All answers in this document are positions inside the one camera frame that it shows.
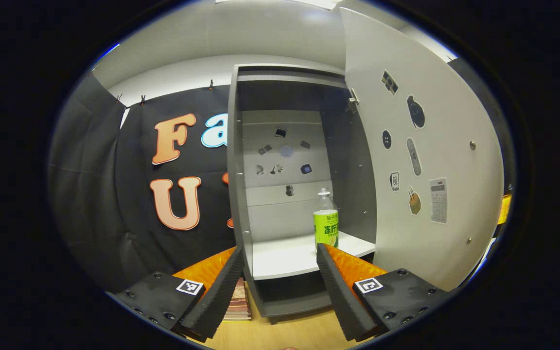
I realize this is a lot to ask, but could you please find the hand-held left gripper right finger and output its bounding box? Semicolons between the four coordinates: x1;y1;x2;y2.
315;242;451;342

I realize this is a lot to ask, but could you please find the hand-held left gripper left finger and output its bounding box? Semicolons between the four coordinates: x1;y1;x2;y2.
115;246;246;343

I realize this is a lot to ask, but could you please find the green label bottle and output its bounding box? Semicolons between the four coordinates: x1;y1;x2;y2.
313;188;340;249

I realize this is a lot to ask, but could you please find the beige cabinet door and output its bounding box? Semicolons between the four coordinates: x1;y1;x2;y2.
338;6;505;292

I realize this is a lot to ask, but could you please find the white cabinet shelf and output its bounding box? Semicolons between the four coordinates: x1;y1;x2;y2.
252;232;376;281

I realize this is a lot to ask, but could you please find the stack of books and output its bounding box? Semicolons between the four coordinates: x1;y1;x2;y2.
223;277;252;322

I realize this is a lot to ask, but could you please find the black backdrop cloth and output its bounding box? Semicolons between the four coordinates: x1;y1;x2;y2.
48;57;516;292

